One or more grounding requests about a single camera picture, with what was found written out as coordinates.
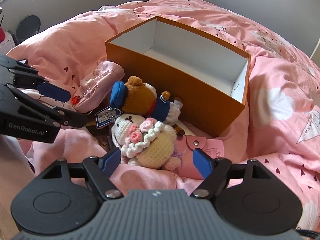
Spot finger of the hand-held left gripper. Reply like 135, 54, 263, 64
0, 84, 89, 128
0, 54, 71, 103

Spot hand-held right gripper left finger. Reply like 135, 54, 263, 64
37, 147, 124, 201

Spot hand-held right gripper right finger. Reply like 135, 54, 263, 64
190, 149, 274, 200

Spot pink snap key wallet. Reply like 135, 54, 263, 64
172, 134, 224, 180

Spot white crochet doll pink flowers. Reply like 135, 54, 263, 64
111, 114, 184, 171

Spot pink fabric pouch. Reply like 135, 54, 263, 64
75, 61, 125, 113

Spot brown bear plush blue outfit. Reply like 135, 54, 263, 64
109, 76, 184, 124

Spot orange cardboard box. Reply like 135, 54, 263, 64
105, 16, 251, 138

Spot black round stool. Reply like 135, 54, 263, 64
15, 14, 41, 39

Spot pink printed blanket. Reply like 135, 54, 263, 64
5, 0, 320, 240

